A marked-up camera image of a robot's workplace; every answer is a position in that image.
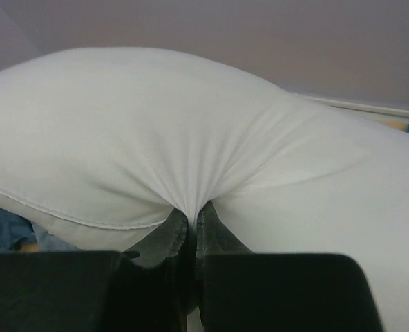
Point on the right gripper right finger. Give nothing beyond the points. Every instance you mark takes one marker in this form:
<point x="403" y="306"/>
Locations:
<point x="213" y="237"/>

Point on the white pillow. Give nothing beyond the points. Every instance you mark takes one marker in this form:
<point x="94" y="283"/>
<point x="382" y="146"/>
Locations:
<point x="98" y="145"/>

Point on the dark blue lettered pillowcase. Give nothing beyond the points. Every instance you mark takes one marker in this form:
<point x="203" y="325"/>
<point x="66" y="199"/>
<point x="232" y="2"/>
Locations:
<point x="18" y="234"/>

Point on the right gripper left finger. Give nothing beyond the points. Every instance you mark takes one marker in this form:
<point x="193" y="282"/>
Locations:
<point x="167" y="241"/>

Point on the aluminium frame rail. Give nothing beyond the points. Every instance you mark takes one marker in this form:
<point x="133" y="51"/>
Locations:
<point x="367" y="108"/>

